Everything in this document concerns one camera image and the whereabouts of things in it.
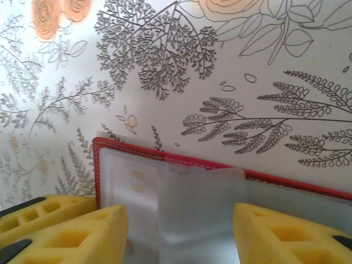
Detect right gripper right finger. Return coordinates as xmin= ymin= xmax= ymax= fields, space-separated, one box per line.
xmin=233 ymin=202 xmax=352 ymax=264

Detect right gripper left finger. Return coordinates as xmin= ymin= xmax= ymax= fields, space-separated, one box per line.
xmin=0 ymin=205 xmax=129 ymax=264

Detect white VIP card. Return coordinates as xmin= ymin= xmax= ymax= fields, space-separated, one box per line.
xmin=103 ymin=153 xmax=166 ymax=234

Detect red leather card holder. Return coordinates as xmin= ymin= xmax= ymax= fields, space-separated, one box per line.
xmin=92 ymin=136 xmax=352 ymax=264

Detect floral paper table cover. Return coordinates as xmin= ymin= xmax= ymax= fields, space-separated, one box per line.
xmin=0 ymin=0 xmax=352 ymax=212

